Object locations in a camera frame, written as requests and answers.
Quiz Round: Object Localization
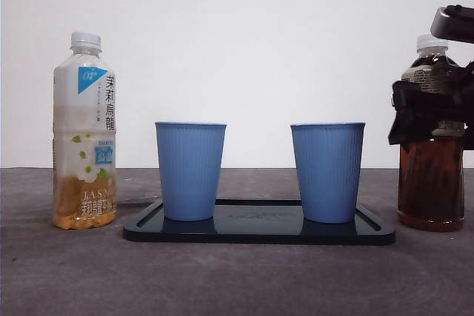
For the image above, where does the jasmine tea bottle white cap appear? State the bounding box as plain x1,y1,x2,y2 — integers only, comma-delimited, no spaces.
51,31,119,231

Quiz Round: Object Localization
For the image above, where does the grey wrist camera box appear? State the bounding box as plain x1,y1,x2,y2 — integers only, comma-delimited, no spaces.
429,4,474,45

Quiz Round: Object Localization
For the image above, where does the blue ribbed cup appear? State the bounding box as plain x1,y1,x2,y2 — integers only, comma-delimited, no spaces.
153,121,227,222
290,121,367,224

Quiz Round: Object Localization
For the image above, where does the dark blue rectangular tray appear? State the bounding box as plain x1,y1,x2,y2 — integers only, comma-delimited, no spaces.
121,198,396,246

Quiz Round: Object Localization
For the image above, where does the dark tea bottle white cap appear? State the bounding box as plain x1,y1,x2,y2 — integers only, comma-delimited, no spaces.
396,33,467,232

